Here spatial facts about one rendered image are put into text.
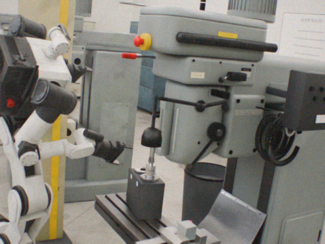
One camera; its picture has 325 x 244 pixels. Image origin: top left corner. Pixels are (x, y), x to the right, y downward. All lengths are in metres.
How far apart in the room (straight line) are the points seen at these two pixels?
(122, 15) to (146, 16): 9.88
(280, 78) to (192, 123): 0.45
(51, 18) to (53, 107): 1.60
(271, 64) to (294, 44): 5.10
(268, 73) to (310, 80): 0.27
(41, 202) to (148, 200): 0.50
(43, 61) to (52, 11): 1.44
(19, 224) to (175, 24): 1.15
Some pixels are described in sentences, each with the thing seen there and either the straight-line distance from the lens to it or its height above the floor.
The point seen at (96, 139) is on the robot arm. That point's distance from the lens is 1.80.
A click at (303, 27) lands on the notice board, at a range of 6.70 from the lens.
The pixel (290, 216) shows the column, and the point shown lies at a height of 1.06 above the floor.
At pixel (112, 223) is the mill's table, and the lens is 2.05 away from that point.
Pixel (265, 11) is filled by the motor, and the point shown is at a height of 1.93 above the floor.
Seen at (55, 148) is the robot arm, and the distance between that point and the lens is 1.76.
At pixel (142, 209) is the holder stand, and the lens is 1.97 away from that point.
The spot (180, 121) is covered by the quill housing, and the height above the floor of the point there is 1.49.
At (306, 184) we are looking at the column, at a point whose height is 1.21.
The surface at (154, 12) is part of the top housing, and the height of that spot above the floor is 1.86.
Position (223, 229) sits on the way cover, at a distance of 1.97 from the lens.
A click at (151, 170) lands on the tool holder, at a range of 1.94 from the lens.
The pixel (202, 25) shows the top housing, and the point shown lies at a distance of 1.42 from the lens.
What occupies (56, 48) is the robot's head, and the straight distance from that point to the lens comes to 1.65.
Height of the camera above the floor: 1.80
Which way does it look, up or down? 12 degrees down
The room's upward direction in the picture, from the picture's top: 6 degrees clockwise
